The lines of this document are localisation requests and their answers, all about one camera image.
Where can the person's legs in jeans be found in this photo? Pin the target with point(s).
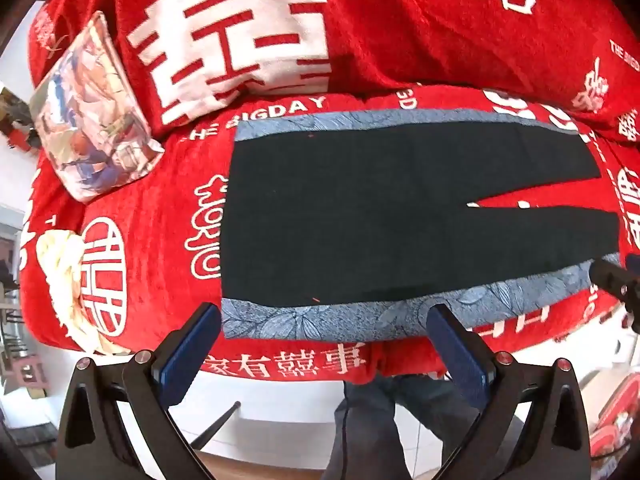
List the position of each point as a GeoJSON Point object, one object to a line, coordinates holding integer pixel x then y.
{"type": "Point", "coordinates": [380, 425]}

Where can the red printed boxes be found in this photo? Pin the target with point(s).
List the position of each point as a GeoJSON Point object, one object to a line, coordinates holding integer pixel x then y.
{"type": "Point", "coordinates": [617, 415]}

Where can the cluttered shelf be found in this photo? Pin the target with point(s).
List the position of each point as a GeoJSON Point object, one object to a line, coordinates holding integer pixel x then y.
{"type": "Point", "coordinates": [20, 360]}

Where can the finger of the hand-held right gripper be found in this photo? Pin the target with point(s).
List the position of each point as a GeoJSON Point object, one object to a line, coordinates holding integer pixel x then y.
{"type": "Point", "coordinates": [612, 277]}

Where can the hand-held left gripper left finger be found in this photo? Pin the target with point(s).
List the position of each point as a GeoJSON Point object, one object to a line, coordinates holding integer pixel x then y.
{"type": "Point", "coordinates": [192, 345]}

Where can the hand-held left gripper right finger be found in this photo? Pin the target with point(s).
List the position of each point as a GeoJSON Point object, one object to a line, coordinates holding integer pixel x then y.
{"type": "Point", "coordinates": [457, 347]}

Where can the black pants with patterned stripes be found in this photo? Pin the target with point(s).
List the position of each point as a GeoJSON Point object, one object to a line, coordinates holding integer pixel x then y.
{"type": "Point", "coordinates": [350, 210]}

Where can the printed cushion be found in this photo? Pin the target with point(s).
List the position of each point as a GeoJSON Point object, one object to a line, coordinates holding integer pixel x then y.
{"type": "Point", "coordinates": [95, 120]}

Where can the red printed blanket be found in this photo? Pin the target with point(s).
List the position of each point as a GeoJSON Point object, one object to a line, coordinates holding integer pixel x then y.
{"type": "Point", "coordinates": [400, 25]}

